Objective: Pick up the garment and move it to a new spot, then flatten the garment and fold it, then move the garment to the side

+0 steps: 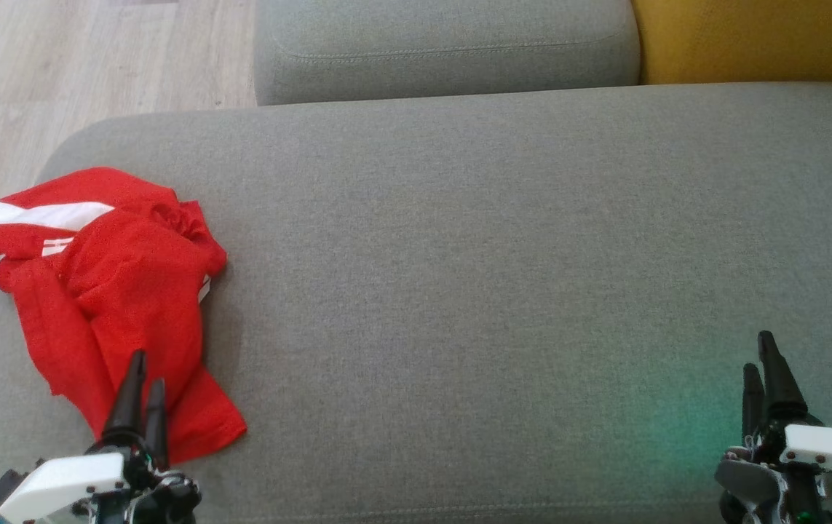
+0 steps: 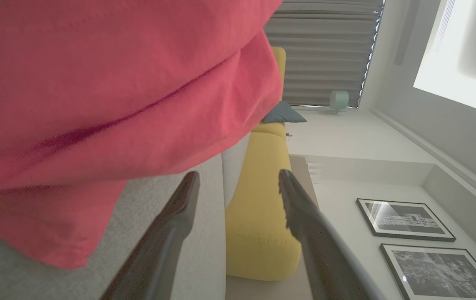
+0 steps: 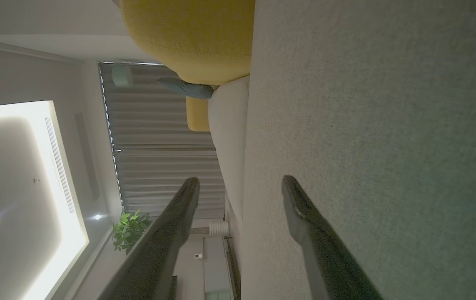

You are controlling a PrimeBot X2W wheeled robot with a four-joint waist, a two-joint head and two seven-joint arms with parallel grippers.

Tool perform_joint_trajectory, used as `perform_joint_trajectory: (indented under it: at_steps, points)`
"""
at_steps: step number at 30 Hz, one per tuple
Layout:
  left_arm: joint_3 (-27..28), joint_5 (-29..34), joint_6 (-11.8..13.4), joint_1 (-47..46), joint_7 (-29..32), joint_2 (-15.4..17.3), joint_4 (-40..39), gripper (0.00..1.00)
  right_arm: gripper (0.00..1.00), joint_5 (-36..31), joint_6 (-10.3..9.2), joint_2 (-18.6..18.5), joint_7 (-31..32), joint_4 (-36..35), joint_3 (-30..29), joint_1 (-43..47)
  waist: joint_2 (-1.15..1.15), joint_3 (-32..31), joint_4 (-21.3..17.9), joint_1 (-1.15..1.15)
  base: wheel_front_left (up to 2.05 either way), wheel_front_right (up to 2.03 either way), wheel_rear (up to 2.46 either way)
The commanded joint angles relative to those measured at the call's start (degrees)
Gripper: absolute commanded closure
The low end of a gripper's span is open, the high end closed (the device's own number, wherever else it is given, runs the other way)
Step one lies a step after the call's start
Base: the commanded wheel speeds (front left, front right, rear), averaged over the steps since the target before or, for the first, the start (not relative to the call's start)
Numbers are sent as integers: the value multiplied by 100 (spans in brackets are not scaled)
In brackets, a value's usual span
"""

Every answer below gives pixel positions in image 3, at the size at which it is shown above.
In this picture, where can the grey pleated curtain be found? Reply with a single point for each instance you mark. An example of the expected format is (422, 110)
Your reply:
(158, 137)

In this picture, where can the large mustard yellow cushion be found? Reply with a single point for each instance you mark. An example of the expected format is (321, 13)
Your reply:
(188, 37)

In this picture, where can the blue-grey pillow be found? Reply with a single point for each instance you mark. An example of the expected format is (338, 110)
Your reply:
(188, 88)

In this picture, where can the green potted plant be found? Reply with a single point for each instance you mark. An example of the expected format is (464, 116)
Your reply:
(129, 231)

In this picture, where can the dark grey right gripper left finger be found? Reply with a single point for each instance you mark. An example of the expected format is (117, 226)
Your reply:
(154, 250)

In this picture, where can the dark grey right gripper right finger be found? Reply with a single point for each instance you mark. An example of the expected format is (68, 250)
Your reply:
(325, 258)

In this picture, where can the small mustard yellow cushion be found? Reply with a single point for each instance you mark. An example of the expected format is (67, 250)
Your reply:
(198, 114)

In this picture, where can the white ribbed cylinder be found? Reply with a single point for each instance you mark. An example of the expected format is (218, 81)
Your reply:
(219, 228)

